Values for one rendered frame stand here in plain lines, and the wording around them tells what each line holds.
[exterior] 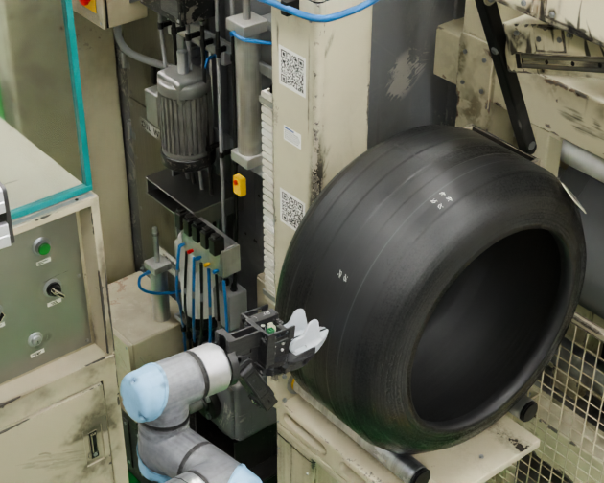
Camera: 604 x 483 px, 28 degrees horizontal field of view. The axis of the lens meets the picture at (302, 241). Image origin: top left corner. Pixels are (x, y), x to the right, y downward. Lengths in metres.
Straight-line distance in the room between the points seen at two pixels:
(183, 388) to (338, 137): 0.62
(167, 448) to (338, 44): 0.74
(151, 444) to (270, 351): 0.22
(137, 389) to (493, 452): 0.88
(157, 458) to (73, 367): 0.66
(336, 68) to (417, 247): 0.38
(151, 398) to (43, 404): 0.72
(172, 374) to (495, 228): 0.56
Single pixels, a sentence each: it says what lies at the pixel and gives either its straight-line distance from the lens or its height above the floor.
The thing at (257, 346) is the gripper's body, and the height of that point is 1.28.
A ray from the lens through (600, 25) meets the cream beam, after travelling 1.93.
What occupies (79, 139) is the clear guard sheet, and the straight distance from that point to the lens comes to 2.19.
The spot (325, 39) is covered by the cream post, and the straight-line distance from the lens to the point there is 2.03.
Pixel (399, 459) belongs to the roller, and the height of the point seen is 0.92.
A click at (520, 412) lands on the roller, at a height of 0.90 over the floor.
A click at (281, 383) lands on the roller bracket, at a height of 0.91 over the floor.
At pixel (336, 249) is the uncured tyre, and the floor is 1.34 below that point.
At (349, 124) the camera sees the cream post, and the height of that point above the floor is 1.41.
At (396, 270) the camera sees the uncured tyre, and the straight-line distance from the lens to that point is 1.86.
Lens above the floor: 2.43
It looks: 34 degrees down
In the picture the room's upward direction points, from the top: straight up
